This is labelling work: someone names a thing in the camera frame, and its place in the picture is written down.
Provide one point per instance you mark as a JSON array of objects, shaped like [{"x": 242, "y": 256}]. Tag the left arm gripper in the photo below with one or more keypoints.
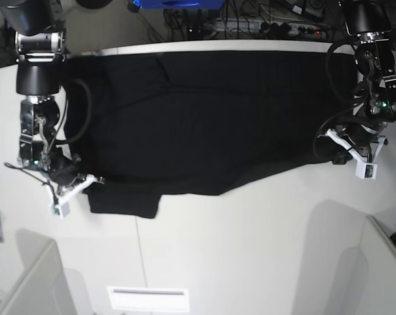
[{"x": 356, "y": 139}]

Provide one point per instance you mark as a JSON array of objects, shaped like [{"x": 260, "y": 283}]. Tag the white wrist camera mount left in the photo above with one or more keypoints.
[{"x": 366, "y": 166}]

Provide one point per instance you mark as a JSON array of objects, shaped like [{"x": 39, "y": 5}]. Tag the black T-shirt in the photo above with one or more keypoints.
[{"x": 198, "y": 122}]

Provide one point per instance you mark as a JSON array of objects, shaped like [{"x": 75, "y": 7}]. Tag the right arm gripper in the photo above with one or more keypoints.
[{"x": 67, "y": 174}]

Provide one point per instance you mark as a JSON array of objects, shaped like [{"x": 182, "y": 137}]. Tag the blue box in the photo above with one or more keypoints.
[{"x": 179, "y": 4}]

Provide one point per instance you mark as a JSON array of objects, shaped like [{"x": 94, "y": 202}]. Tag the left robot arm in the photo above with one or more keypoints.
[{"x": 373, "y": 105}]

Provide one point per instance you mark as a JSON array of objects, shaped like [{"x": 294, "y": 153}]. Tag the white table side panel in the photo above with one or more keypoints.
[{"x": 45, "y": 286}]

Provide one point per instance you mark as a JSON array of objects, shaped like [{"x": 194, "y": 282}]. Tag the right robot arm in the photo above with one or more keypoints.
[{"x": 40, "y": 47}]

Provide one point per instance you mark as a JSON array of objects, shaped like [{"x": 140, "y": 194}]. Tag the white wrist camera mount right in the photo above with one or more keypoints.
[{"x": 67, "y": 200}]

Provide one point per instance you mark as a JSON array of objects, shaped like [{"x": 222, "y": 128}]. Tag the white power strip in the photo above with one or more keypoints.
[{"x": 259, "y": 26}]

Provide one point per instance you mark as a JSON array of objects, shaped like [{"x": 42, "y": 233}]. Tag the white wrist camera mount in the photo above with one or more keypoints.
[
  {"x": 67, "y": 200},
  {"x": 366, "y": 166}
]

